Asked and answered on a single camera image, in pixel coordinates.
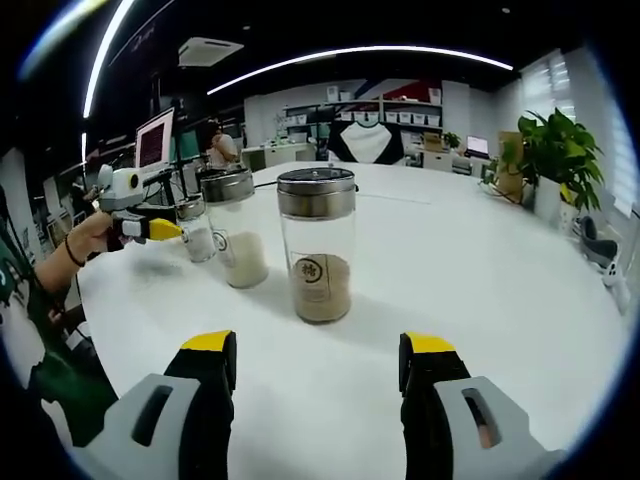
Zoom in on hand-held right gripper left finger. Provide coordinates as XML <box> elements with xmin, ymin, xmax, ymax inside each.
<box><xmin>72</xmin><ymin>329</ymin><xmax>239</xmax><ymax>480</ymax></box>

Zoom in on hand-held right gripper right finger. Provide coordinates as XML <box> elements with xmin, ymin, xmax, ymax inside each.
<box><xmin>398</xmin><ymin>331</ymin><xmax>566</xmax><ymax>480</ymax></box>

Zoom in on small white-filled seasoning bottle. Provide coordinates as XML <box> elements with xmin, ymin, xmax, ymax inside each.
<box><xmin>175</xmin><ymin>197</ymin><xmax>219</xmax><ymax>265</ymax></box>

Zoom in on tall cream-filled seasoning bottle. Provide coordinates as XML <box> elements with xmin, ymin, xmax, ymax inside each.
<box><xmin>199</xmin><ymin>168</ymin><xmax>271</xmax><ymax>290</ymax></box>

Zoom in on tall brown-filled seasoning bottle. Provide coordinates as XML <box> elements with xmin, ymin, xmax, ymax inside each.
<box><xmin>276</xmin><ymin>168</ymin><xmax>357</xmax><ymax>325</ymax></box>

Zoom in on person's left hand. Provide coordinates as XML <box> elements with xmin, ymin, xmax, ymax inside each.
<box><xmin>65</xmin><ymin>210</ymin><xmax>113</xmax><ymax>267</ymax></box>

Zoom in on open laptop dark screen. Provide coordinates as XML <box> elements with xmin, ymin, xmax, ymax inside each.
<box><xmin>133</xmin><ymin>106</ymin><xmax>176</xmax><ymax>184</ymax></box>

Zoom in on black tripod stand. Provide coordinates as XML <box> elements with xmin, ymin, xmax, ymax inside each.
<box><xmin>174</xmin><ymin>92</ymin><xmax>194</xmax><ymax>199</ymax></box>

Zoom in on black wristband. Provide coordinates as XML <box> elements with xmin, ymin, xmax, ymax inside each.
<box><xmin>64</xmin><ymin>233</ymin><xmax>87</xmax><ymax>269</ymax></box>

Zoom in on teal board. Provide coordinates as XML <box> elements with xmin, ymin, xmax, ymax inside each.
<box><xmin>169</xmin><ymin>128</ymin><xmax>199</xmax><ymax>161</ymax></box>

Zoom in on green patterned shirt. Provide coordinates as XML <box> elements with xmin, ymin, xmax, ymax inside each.
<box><xmin>0</xmin><ymin>184</ymin><xmax>121</xmax><ymax>449</ymax></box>

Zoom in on long ceiling light strip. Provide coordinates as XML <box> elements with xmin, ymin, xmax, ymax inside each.
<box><xmin>82</xmin><ymin>0</ymin><xmax>137</xmax><ymax>119</ymax></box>

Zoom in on ceiling air conditioner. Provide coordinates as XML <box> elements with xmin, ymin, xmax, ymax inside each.
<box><xmin>178</xmin><ymin>37</ymin><xmax>245</xmax><ymax>69</ymax></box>

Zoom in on chair with black-white shirt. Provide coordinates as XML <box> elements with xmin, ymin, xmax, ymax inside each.
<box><xmin>327</xmin><ymin>119</ymin><xmax>406</xmax><ymax>165</ymax></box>

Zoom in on white game controller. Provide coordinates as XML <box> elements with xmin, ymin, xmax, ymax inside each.
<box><xmin>602</xmin><ymin>263</ymin><xmax>632</xmax><ymax>306</ymax></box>

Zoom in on grey curved cushion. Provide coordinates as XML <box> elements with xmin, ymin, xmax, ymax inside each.
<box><xmin>578</xmin><ymin>215</ymin><xmax>619</xmax><ymax>266</ymax></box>

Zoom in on small white pot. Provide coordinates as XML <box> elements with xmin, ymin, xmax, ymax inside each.
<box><xmin>558</xmin><ymin>184</ymin><xmax>581</xmax><ymax>234</ymax></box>

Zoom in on shelving with white bins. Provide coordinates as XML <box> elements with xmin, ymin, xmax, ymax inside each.
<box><xmin>282</xmin><ymin>85</ymin><xmax>444</xmax><ymax>146</ymax></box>

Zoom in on brown paper bag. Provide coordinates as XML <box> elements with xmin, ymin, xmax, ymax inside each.
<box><xmin>497</xmin><ymin>130</ymin><xmax>526</xmax><ymax>199</ymax></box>

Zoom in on curved ceiling light strip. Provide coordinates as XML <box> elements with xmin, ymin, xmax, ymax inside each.
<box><xmin>206</xmin><ymin>45</ymin><xmax>515</xmax><ymax>96</ymax></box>

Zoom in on green potted plant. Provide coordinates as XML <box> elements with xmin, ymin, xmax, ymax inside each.
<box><xmin>482</xmin><ymin>107</ymin><xmax>606</xmax><ymax>234</ymax></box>

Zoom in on white window blinds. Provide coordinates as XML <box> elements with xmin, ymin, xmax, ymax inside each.
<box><xmin>579</xmin><ymin>44</ymin><xmax>640</xmax><ymax>221</ymax></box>
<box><xmin>519</xmin><ymin>49</ymin><xmax>571</xmax><ymax>121</ymax></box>

